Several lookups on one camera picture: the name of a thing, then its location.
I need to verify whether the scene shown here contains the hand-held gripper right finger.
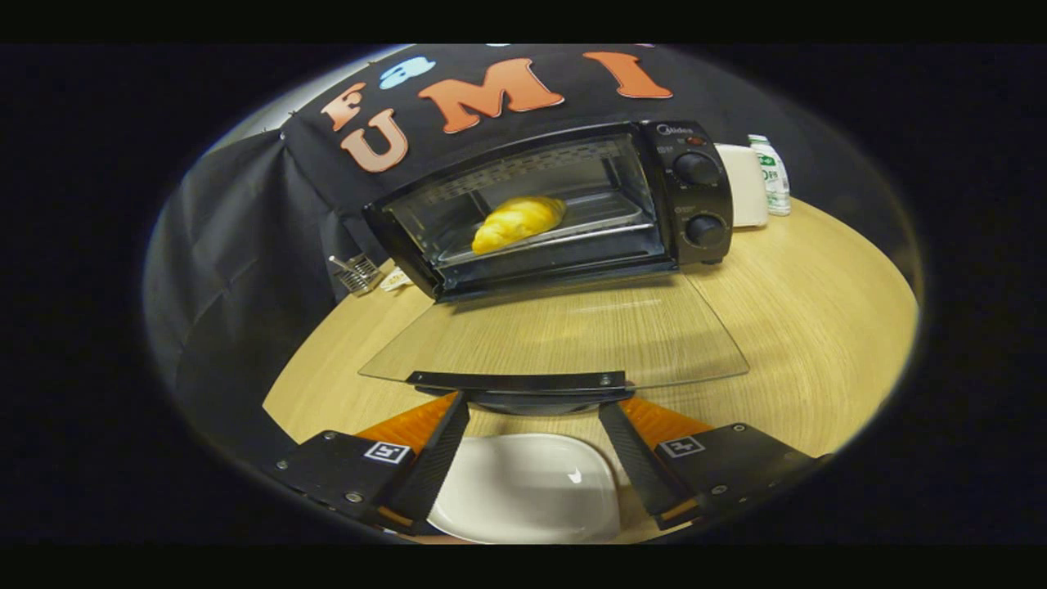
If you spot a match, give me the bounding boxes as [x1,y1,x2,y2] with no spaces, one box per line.
[597,397,835,533]

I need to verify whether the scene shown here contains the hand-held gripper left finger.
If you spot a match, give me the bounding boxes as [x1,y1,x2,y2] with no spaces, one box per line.
[263,391,472,537]

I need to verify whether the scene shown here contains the yellow croissant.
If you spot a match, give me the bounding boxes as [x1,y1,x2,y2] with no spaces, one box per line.
[471,196,567,255]

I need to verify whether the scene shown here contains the black toaster oven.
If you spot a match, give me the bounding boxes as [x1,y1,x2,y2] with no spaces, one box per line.
[357,119,751,416]

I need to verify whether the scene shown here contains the white plate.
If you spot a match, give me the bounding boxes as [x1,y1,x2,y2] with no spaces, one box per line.
[427,433,622,544]

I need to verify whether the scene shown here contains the black backdrop cloth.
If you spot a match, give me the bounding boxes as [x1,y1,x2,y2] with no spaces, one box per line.
[143,44,860,467]

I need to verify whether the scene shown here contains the white countertop appliance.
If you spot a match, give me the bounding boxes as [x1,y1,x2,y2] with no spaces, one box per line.
[715,144,770,229]

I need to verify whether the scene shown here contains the green label plastic bottle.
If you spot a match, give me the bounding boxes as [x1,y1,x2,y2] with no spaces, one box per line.
[748,134,792,217]

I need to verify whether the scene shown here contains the metal wire tray handle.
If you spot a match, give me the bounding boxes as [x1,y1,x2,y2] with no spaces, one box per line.
[328,253,383,295]

